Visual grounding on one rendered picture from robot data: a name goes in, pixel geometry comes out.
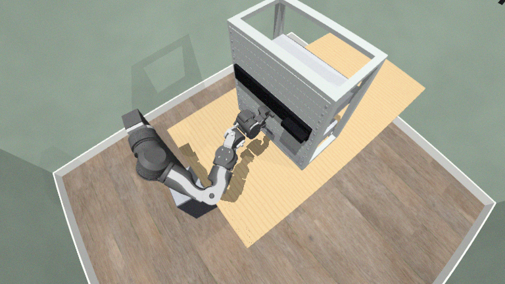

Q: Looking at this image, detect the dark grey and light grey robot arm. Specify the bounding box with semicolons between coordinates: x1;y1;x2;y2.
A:
126;122;245;205

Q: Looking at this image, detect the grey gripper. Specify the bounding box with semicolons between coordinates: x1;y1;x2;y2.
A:
233;106;275;139

